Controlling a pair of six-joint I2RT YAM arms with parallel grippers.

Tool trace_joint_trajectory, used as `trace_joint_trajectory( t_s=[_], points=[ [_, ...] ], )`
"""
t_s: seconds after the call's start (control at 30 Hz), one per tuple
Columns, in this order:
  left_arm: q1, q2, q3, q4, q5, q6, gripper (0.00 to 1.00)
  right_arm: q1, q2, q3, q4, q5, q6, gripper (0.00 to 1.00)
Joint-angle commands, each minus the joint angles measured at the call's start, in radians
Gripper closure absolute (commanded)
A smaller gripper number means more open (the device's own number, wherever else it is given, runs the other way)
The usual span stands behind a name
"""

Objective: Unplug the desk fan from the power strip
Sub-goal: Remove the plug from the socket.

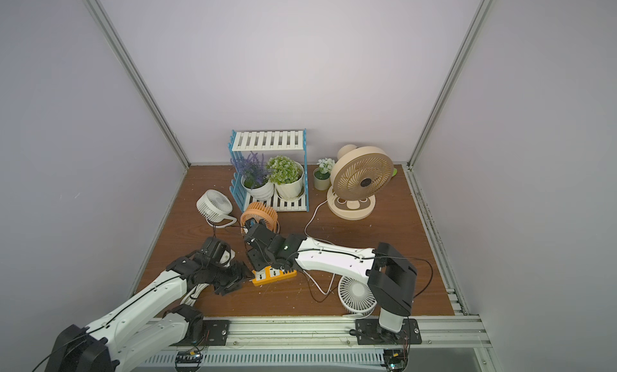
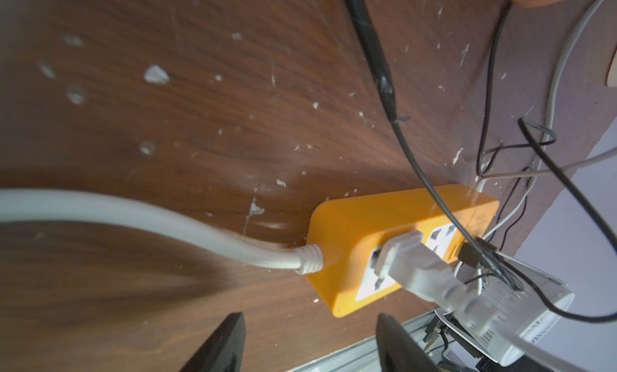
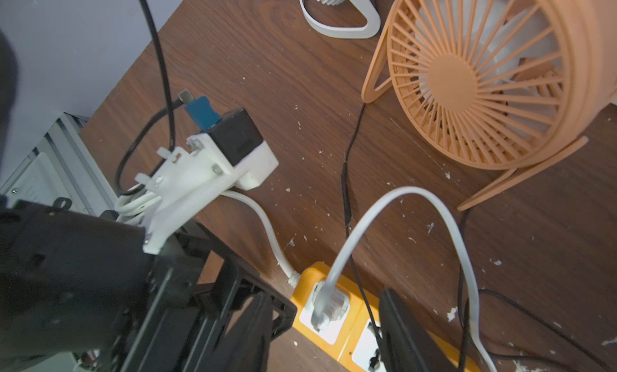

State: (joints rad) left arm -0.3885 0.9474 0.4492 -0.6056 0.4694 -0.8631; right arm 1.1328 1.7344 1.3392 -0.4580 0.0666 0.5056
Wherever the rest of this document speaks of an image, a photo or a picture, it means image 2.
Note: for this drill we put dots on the aluminium front rail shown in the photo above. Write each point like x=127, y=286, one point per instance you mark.
x=364, y=355

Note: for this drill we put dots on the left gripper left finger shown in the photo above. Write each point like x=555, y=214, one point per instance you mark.
x=224, y=349

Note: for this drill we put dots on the large beige desk fan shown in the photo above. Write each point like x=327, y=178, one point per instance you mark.
x=611, y=80

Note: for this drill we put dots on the white round fan front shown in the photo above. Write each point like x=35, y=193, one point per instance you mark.
x=522, y=313

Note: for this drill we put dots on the yellow power strip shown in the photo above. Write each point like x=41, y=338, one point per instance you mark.
x=351, y=231

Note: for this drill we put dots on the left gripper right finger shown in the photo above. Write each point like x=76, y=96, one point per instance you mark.
x=397, y=350

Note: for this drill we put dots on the black usb cable white fan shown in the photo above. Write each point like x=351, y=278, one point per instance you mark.
x=516, y=279

